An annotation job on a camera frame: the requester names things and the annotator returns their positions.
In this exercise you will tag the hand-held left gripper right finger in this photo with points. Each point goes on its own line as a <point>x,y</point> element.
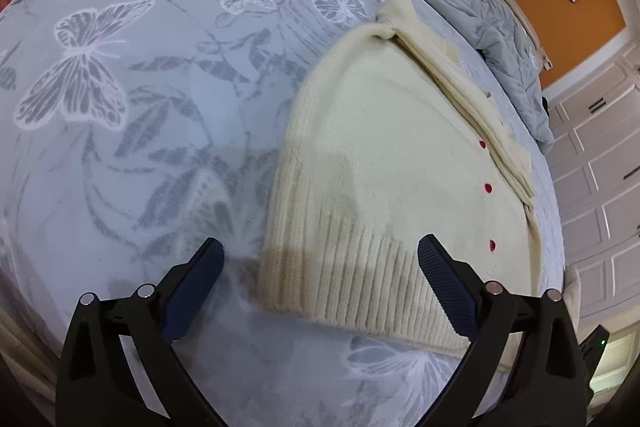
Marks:
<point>445,282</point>

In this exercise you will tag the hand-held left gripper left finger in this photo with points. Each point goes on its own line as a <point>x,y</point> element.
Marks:
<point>192,292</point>

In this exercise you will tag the cream knitted sweater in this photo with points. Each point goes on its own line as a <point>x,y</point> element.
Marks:
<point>390,157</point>

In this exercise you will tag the bed with butterfly sheet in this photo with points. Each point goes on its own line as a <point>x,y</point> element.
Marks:
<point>150,107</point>

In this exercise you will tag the white panelled wardrobe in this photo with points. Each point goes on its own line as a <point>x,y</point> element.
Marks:
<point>600,167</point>

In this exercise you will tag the black bag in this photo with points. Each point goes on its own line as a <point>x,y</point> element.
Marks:
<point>545,107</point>

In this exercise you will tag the grey quilt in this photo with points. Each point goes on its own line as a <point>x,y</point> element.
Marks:
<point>480,17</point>

